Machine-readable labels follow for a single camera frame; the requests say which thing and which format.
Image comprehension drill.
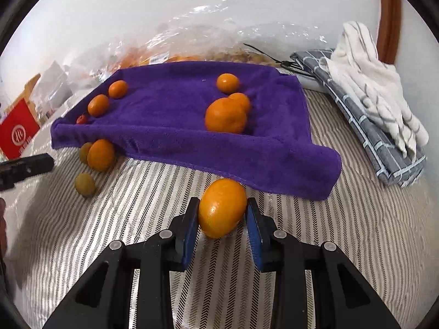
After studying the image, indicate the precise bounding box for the grey checked cloth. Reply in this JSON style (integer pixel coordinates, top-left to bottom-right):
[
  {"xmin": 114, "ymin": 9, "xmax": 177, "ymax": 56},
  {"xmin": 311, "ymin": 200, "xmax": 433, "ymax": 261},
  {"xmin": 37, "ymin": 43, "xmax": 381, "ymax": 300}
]
[{"xmin": 290, "ymin": 49, "xmax": 427, "ymax": 188}]

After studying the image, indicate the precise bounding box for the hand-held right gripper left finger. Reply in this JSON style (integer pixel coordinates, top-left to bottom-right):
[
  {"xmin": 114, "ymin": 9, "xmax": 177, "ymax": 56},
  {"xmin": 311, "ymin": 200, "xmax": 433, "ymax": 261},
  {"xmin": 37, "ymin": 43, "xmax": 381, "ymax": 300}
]
[{"xmin": 43, "ymin": 197, "xmax": 201, "ymax": 329}]

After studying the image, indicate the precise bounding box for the oval orange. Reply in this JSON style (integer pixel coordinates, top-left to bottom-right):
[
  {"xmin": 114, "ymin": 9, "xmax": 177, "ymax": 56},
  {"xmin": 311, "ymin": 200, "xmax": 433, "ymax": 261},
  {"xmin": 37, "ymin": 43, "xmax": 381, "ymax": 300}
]
[{"xmin": 198, "ymin": 178, "xmax": 247, "ymax": 239}]

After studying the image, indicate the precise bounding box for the red paper bag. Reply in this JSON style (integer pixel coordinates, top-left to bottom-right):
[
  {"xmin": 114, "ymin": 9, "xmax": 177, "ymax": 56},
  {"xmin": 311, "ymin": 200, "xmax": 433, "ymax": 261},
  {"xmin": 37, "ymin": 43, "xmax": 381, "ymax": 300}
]
[{"xmin": 0, "ymin": 98, "xmax": 41, "ymax": 160}]

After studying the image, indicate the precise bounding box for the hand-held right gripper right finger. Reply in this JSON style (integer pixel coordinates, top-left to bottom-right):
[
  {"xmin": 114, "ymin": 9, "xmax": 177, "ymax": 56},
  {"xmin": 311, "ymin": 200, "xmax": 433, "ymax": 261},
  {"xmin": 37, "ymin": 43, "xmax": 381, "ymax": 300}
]
[{"xmin": 246, "ymin": 197, "xmax": 402, "ymax": 329}]

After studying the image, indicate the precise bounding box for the white striped towel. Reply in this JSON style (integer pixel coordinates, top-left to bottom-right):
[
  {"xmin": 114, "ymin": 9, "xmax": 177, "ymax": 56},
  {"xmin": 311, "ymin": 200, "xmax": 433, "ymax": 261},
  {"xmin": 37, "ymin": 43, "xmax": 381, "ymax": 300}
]
[{"xmin": 319, "ymin": 21, "xmax": 429, "ymax": 158}]

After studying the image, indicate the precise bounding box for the large orange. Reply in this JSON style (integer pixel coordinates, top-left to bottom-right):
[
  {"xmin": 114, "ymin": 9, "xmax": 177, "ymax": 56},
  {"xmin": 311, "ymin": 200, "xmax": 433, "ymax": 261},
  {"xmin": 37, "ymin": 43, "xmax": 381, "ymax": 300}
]
[{"xmin": 205, "ymin": 98, "xmax": 247, "ymax": 134}]

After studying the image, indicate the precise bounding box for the clear plastic bag with longans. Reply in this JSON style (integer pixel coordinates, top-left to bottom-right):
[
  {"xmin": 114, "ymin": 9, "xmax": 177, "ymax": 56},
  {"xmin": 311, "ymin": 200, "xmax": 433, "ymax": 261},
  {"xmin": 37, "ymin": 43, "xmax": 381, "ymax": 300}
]
[{"xmin": 192, "ymin": 3, "xmax": 330, "ymax": 69}]

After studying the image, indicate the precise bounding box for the yellow-green round fruit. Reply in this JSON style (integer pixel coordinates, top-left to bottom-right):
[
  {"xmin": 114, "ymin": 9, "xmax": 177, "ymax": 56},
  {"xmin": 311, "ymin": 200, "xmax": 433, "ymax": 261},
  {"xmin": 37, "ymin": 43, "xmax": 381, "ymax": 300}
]
[
  {"xmin": 79, "ymin": 142, "xmax": 94, "ymax": 164},
  {"xmin": 75, "ymin": 173, "xmax": 97, "ymax": 197}
]

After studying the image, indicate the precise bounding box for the clear plastic bag with oranges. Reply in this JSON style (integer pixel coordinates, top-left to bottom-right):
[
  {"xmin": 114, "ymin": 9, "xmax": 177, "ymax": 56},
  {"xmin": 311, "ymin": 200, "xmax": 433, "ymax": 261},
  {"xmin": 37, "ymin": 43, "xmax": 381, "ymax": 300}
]
[{"xmin": 65, "ymin": 24, "xmax": 213, "ymax": 83}]

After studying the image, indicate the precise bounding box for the brown wooden door frame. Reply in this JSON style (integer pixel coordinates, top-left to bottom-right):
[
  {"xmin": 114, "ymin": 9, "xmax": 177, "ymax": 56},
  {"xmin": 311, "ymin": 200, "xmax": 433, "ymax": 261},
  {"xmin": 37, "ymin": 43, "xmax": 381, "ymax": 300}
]
[{"xmin": 377, "ymin": 0, "xmax": 402, "ymax": 66}]

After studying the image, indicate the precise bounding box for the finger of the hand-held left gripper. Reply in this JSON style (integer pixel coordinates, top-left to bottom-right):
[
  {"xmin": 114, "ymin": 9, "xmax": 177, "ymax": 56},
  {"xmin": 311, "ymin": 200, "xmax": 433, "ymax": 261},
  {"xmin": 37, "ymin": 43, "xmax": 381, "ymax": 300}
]
[{"xmin": 0, "ymin": 154, "xmax": 55, "ymax": 191}]

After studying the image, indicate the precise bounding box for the purple towel covered tray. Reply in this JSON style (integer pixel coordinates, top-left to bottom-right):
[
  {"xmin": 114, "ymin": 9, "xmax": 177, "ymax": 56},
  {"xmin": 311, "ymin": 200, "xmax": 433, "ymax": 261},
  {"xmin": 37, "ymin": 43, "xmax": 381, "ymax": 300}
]
[{"xmin": 51, "ymin": 61, "xmax": 342, "ymax": 201}]

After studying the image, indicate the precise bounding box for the white plastic bag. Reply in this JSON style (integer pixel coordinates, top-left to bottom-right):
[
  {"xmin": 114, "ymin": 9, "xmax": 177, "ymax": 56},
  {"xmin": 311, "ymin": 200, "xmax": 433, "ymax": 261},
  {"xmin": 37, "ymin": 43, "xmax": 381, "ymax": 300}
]
[{"xmin": 38, "ymin": 61, "xmax": 74, "ymax": 110}]

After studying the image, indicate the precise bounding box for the striped bed sheet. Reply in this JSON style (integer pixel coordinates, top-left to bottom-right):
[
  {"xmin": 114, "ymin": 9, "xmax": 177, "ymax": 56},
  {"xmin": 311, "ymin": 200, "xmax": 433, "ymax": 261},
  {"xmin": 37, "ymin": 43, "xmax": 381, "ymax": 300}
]
[{"xmin": 0, "ymin": 86, "xmax": 439, "ymax": 329}]

